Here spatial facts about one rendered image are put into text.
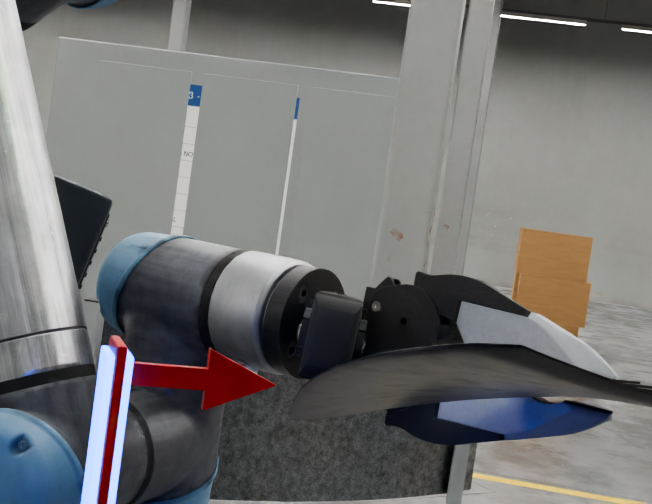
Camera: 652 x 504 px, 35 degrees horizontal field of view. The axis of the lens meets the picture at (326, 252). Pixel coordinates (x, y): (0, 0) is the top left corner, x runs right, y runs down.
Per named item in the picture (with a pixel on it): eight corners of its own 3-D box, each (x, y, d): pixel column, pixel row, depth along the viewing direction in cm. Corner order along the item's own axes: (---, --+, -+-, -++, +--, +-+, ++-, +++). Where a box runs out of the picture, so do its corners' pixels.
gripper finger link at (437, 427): (530, 381, 56) (397, 340, 61) (517, 380, 55) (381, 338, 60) (508, 465, 56) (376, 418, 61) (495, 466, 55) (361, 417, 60)
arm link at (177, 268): (158, 340, 79) (174, 228, 78) (271, 372, 72) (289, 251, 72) (78, 343, 72) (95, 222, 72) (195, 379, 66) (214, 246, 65)
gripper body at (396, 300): (514, 304, 64) (352, 271, 71) (451, 288, 57) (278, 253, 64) (489, 427, 64) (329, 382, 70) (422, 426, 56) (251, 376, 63)
